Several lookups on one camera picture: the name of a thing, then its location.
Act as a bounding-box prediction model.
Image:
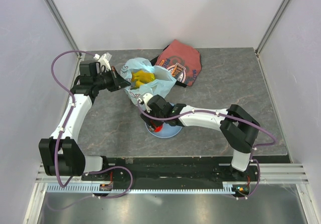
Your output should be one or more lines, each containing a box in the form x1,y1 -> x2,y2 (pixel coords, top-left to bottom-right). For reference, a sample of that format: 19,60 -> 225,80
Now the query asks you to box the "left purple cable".
51,50 -> 97,188

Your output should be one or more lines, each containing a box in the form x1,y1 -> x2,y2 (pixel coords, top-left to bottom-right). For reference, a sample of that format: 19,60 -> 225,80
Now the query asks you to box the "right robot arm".
137,93 -> 260,181

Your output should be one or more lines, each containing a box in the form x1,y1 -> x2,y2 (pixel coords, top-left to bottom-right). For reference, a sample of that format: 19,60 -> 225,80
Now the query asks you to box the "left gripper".
93,66 -> 130,92

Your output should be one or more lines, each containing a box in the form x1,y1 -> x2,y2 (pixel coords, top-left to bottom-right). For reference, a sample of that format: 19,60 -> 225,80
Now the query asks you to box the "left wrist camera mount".
93,53 -> 112,71

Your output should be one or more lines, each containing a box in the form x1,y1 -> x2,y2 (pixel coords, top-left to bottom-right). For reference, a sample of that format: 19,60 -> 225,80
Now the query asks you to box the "yellow banana bunch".
135,81 -> 147,88
131,70 -> 155,83

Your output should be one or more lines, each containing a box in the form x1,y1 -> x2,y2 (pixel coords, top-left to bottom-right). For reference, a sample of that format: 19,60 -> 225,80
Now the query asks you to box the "folded red t-shirt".
154,39 -> 203,87

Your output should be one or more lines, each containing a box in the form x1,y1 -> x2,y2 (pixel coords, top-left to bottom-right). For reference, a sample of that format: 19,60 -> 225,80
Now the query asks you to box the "purple cable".
137,100 -> 278,164
51,50 -> 97,188

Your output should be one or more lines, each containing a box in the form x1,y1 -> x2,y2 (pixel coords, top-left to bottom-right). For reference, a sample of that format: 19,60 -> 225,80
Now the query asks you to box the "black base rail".
81,155 -> 263,184

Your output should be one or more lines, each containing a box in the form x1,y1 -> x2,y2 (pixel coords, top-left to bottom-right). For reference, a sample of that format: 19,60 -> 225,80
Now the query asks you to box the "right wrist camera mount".
137,93 -> 153,109

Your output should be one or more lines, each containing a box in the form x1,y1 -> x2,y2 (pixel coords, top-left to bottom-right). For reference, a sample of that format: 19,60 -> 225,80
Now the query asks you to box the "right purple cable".
137,100 -> 278,164

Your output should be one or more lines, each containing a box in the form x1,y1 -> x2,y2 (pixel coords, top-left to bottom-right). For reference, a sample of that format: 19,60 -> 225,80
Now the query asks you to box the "blue plate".
145,124 -> 183,139

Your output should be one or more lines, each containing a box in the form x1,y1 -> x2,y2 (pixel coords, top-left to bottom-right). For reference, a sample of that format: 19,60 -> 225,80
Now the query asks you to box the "white cable duct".
46,183 -> 249,194

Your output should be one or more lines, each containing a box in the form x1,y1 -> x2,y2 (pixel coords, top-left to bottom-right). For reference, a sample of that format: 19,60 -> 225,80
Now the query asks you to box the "light blue plastic bag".
120,57 -> 176,105

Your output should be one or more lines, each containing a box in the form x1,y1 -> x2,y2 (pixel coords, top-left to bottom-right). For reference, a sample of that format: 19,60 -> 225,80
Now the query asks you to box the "red apple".
154,125 -> 163,133

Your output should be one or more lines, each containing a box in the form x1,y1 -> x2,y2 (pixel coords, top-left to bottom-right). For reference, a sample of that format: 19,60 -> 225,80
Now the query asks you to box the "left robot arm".
39,60 -> 130,176

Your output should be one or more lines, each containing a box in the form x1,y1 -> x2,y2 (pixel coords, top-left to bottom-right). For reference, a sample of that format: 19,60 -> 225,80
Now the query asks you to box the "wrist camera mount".
93,53 -> 112,71
137,93 -> 153,109

